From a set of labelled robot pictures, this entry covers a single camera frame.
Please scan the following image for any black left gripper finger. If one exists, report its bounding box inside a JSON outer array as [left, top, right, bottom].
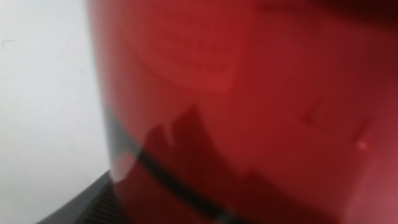
[[35, 170, 123, 224]]

